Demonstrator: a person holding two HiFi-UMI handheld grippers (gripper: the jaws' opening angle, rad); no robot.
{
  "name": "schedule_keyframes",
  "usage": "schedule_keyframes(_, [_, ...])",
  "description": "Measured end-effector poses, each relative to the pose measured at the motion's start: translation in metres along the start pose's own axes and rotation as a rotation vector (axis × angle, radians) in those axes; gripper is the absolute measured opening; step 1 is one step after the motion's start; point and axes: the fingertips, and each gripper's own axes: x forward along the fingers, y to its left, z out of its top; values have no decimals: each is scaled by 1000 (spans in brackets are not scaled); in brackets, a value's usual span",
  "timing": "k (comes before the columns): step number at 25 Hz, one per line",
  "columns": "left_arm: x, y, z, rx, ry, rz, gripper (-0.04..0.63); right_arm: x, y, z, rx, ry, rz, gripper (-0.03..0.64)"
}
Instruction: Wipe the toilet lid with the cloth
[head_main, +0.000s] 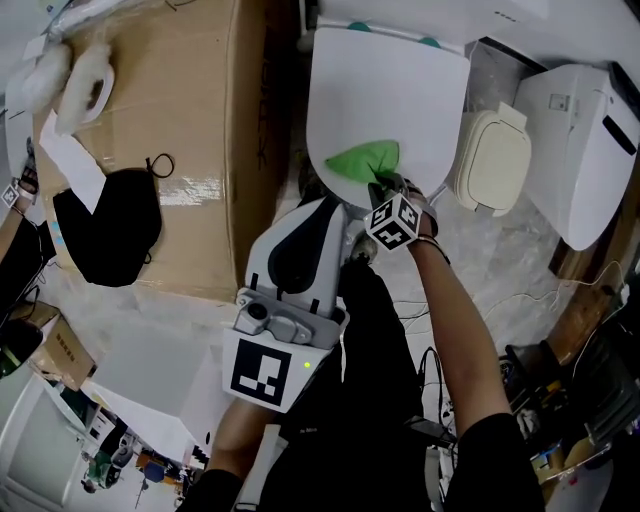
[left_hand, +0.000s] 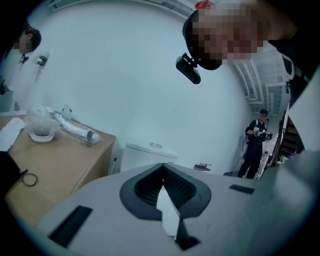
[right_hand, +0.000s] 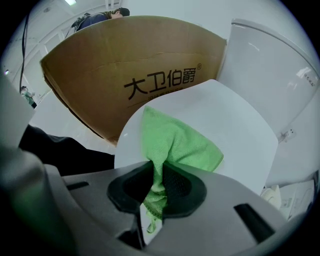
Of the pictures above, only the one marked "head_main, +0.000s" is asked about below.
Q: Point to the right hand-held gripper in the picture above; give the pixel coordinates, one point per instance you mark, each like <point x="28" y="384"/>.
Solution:
<point x="392" y="225"/>

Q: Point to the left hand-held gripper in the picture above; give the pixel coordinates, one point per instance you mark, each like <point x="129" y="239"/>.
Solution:
<point x="260" y="375"/>

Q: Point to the green cloth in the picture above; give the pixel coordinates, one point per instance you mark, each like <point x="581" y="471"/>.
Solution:
<point x="360" y="160"/>

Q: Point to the white toilet lid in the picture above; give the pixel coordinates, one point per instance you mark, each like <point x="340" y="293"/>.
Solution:
<point x="390" y="90"/>

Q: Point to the person's left forearm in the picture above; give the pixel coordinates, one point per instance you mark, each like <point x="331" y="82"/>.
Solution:
<point x="235" y="435"/>

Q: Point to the person's right forearm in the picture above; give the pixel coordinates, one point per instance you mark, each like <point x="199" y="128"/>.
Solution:
<point x="450" y="320"/>

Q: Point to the white toilet tank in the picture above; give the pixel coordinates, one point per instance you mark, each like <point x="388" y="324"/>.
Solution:
<point x="425" y="12"/>

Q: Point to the white smart toilet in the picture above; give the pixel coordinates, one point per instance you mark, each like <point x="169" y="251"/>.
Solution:
<point x="565" y="165"/>

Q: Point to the person's right hand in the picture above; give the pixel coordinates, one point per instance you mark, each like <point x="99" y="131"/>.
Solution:
<point x="425" y="215"/>

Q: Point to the person's right shoe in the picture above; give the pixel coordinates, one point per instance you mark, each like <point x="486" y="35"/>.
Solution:
<point x="365" y="247"/>

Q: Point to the cream lidded waste bin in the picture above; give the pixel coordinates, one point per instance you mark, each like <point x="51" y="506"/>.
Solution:
<point x="495" y="160"/>

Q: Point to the person's black trousers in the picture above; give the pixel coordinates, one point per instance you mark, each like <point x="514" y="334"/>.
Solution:
<point x="375" y="350"/>

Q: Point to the teal hinge cap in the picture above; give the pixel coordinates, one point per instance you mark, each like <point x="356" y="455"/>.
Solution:
<point x="358" y="26"/>
<point x="429" y="42"/>

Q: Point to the large cardboard box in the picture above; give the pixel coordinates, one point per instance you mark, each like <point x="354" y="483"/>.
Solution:
<point x="190" y="125"/>

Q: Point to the white board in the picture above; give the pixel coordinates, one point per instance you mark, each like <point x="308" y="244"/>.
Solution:
<point x="145" y="400"/>

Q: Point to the black flat device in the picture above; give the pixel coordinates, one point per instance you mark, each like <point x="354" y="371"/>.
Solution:
<point x="430" y="429"/>

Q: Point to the brown wooden planks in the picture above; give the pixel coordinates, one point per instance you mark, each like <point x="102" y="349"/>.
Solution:
<point x="575" y="325"/>

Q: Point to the white paper strip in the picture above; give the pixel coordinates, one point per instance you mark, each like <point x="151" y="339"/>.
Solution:
<point x="70" y="160"/>

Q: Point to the small cardboard box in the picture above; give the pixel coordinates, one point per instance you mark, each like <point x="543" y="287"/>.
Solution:
<point x="65" y="350"/>

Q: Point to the white foam slippers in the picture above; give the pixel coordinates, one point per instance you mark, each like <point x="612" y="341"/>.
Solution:
<point x="82" y="90"/>

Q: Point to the person's black shirt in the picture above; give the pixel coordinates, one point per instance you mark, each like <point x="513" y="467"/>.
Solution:
<point x="500" y="465"/>

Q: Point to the cluttered black storage rack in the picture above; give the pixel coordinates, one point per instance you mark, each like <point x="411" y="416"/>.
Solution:
<point x="575" y="410"/>

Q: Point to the black and green bag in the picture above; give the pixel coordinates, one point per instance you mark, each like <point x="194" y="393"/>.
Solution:
<point x="17" y="350"/>

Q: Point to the plastic-wrapped white foam part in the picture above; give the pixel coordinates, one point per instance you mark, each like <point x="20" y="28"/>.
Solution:
<point x="45" y="80"/>

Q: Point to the white pipe in plastic bag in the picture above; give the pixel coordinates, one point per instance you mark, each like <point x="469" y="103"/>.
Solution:
<point x="80" y="15"/>

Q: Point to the small white card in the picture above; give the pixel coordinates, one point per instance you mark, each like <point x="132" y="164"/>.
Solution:
<point x="34" y="50"/>

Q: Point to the silver gripper camera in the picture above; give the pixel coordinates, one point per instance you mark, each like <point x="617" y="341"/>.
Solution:
<point x="256" y="312"/>

